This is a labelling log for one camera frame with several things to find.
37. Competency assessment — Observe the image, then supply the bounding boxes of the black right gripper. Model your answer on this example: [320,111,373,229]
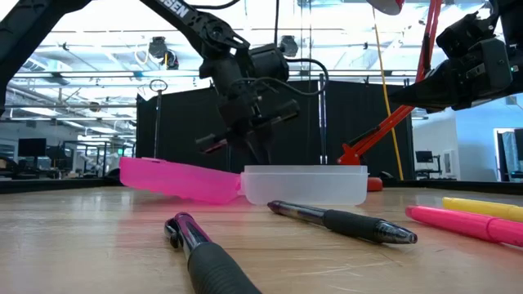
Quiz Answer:
[387,10,516,114]

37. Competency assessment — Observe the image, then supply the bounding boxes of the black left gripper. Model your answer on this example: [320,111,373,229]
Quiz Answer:
[194,54,302,164]

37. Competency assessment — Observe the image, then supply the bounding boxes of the yellow highlighter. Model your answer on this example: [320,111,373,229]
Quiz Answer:
[441,196,523,224]

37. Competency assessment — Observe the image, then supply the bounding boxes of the pink highlighter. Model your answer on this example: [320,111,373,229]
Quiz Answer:
[405,205,523,248]

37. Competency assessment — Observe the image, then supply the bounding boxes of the clear supply box pink lid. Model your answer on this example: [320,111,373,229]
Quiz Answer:
[118,156,369,207]

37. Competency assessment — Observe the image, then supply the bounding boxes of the black curtain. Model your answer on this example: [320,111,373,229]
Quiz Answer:
[135,79,414,183]

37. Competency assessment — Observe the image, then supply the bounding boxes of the red articulated desk lamp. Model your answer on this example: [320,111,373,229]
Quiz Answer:
[337,0,445,167]

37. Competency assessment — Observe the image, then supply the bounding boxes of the thin metal stand pole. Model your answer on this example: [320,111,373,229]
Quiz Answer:
[317,73,329,165]

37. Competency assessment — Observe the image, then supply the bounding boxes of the black ceiling spotlight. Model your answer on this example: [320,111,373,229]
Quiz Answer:
[147,35,169,60]
[279,34,300,59]

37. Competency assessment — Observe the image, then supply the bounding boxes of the black grip retractable pen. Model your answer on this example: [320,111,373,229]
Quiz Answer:
[266,199,418,246]
[163,212,263,294]

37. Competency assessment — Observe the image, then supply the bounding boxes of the yellow hanging cable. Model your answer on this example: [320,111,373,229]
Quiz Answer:
[370,6,405,181]

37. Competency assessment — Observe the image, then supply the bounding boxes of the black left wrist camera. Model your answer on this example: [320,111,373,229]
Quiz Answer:
[248,42,290,83]

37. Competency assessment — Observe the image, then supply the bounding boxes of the metal pole with ring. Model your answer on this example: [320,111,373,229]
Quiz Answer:
[148,78,169,161]

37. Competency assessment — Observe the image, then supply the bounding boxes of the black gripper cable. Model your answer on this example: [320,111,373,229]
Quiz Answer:
[230,56,330,98]

